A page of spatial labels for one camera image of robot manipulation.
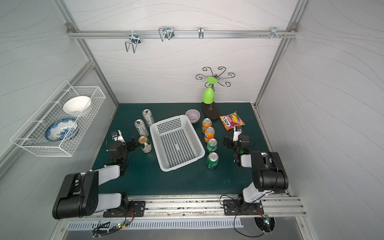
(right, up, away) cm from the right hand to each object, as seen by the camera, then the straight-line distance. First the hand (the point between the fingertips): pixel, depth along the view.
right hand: (233, 134), depth 95 cm
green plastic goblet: (-16, +26, +1) cm, 30 cm away
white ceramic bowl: (-83, +16, -24) cm, 88 cm away
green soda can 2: (-15, -5, -10) cm, 18 cm away
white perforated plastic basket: (-38, -6, +3) cm, 38 cm away
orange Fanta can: (-17, +8, +2) cm, 19 cm away
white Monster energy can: (-59, +5, -3) cm, 59 cm away
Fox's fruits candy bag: (+1, +9, +12) cm, 15 cm away
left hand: (-66, -2, -5) cm, 66 cm away
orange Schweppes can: (-15, +1, -3) cm, 16 cm away
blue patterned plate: (-84, +6, -30) cm, 89 cm away
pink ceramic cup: (-26, +13, +15) cm, 33 cm away
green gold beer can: (-54, -5, -9) cm, 55 cm away
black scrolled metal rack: (-5, +31, -9) cm, 32 cm away
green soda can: (-15, -12, -15) cm, 25 cm away
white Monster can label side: (-56, +11, +3) cm, 58 cm away
